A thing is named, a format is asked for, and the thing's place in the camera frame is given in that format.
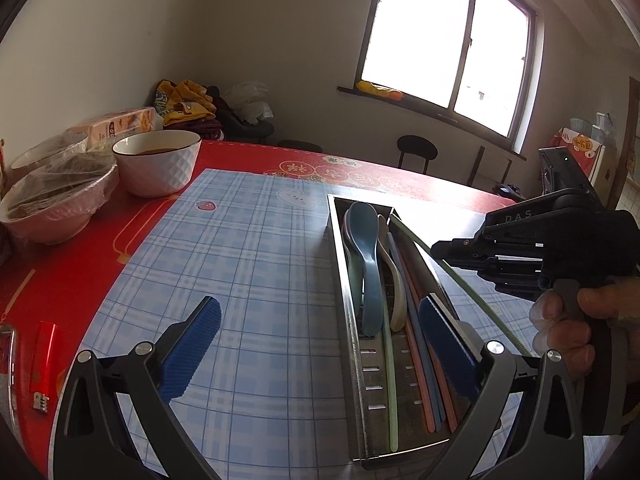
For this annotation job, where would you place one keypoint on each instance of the window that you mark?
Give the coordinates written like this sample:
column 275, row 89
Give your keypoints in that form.
column 469, row 63

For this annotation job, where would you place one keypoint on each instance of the beige spoon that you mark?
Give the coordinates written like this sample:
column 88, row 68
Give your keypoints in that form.
column 399, row 313

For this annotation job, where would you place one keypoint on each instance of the pink spoon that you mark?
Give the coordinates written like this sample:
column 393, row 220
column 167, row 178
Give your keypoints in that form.
column 351, row 268

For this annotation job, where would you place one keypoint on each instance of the black waste bin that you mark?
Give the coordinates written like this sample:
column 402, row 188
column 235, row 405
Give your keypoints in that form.
column 300, row 146

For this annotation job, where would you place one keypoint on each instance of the black round stool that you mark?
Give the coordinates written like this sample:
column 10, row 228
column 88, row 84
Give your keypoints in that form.
column 416, row 146

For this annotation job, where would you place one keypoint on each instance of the white plastic bag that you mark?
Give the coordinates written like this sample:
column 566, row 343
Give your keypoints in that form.
column 248, row 100

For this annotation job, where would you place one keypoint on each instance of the green spoon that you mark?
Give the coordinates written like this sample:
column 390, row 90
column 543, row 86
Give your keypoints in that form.
column 355, row 281

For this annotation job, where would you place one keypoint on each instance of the blue chopstick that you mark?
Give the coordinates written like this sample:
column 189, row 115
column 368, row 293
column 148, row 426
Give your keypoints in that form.
column 440, row 409
column 416, row 327

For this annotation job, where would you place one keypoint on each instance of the white refrigerator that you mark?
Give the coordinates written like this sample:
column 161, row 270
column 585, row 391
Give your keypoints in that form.
column 603, row 172

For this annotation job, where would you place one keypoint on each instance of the blue spoon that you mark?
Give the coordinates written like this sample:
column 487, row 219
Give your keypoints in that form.
column 362, row 225

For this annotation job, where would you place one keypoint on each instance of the steel utensil tray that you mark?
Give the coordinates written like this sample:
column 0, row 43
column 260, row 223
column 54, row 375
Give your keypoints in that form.
column 401, row 402

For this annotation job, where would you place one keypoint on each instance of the white ceramic bowl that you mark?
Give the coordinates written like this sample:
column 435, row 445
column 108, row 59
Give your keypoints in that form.
column 157, row 163

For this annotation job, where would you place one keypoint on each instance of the blue plaid table mat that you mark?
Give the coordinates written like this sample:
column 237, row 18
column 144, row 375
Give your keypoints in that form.
column 267, row 401

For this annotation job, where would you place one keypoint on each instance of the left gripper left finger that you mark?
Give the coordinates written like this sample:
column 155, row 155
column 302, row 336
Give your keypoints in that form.
column 92, row 440

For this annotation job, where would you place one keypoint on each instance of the yellow clothes pile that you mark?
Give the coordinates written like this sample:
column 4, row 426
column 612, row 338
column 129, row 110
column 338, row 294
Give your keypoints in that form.
column 187, row 106

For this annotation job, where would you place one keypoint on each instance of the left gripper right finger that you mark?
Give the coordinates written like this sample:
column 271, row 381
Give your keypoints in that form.
column 545, row 439

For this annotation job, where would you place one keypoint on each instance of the yellow item on sill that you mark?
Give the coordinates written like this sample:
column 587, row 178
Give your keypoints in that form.
column 379, row 91

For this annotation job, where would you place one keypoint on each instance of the plastic covered pink bowl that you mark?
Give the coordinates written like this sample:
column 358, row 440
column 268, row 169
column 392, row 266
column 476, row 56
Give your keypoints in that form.
column 55, row 202

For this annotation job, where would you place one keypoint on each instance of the red cloth on refrigerator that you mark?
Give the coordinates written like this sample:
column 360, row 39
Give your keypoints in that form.
column 585, row 150

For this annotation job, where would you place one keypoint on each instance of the person's right hand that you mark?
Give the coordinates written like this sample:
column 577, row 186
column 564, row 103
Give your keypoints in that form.
column 618, row 302

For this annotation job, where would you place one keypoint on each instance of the red table cover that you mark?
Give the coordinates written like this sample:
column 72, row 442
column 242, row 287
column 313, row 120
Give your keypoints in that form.
column 65, row 284

